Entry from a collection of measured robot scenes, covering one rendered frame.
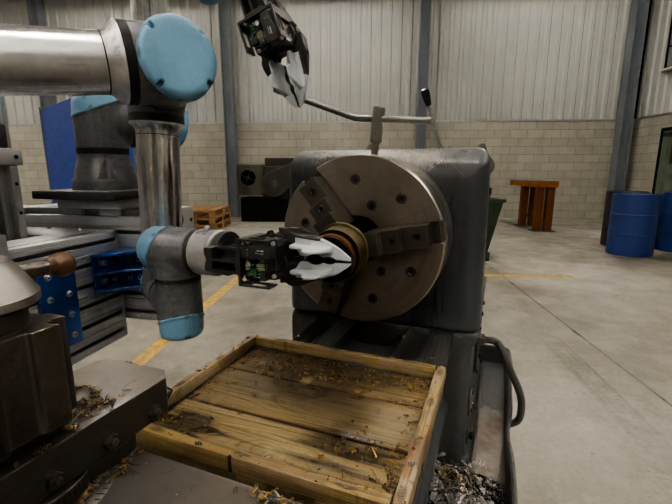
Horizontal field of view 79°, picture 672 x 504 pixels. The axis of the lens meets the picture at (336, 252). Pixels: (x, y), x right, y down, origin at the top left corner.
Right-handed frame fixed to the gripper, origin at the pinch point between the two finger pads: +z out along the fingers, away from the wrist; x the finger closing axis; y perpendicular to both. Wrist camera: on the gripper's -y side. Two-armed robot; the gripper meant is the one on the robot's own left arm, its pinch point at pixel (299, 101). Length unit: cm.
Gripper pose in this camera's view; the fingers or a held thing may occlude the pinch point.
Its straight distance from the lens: 79.4
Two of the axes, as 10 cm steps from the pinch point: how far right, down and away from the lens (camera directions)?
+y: -3.7, 1.8, -9.1
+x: 8.8, -2.6, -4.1
